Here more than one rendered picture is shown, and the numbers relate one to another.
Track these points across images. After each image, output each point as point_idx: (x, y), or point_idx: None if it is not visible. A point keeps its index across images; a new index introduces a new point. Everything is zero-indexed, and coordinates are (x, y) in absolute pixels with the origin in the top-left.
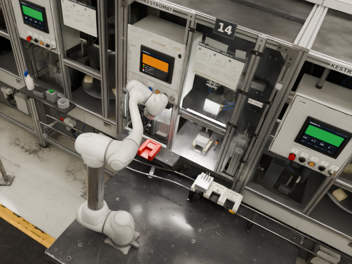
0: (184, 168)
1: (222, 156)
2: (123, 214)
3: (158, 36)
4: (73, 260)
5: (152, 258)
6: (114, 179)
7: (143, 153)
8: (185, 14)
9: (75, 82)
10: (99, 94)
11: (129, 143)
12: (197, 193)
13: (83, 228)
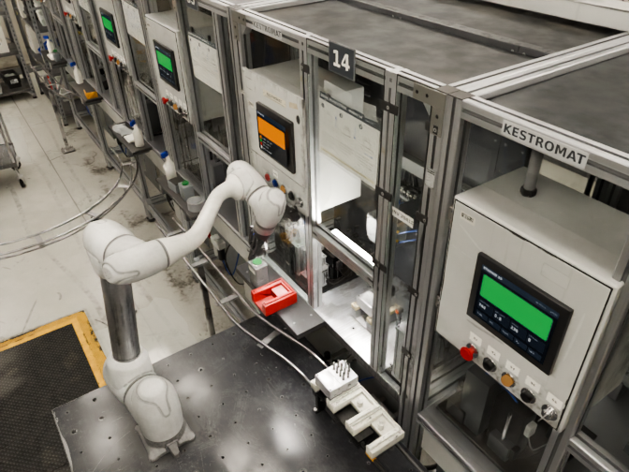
0: (355, 358)
1: (376, 333)
2: (156, 382)
3: (272, 85)
4: (77, 437)
5: None
6: (216, 337)
7: (261, 301)
8: (297, 40)
9: None
10: None
11: (149, 245)
12: (323, 397)
13: None
